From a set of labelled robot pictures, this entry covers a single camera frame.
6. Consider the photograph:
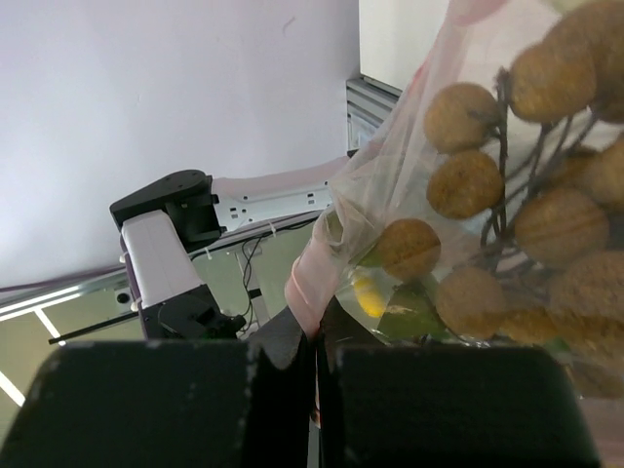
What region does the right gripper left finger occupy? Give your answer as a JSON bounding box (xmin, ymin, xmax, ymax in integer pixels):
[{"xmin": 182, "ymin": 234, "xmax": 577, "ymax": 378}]
[{"xmin": 1, "ymin": 311, "xmax": 312, "ymax": 467}]

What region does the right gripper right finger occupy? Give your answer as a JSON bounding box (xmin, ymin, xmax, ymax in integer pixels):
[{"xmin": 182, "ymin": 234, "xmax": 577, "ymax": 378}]
[{"xmin": 317, "ymin": 300, "xmax": 601, "ymax": 467}]

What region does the clear pink-dotted zip bag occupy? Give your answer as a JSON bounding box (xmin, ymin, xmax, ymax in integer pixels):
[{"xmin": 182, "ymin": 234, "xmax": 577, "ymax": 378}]
[{"xmin": 284, "ymin": 0, "xmax": 624, "ymax": 401}]

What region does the bunch of tan longans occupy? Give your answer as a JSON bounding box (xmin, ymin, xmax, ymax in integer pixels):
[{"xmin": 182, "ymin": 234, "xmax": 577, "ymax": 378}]
[{"xmin": 370, "ymin": 1, "xmax": 623, "ymax": 400}]

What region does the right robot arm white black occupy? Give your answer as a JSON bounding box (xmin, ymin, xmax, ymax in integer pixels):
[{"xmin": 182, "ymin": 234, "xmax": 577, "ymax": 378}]
[{"xmin": 1, "ymin": 170, "xmax": 601, "ymax": 467}]

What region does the right aluminium frame post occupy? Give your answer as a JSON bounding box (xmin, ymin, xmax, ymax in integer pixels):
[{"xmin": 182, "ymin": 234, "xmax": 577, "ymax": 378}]
[{"xmin": 346, "ymin": 75, "xmax": 402, "ymax": 158}]

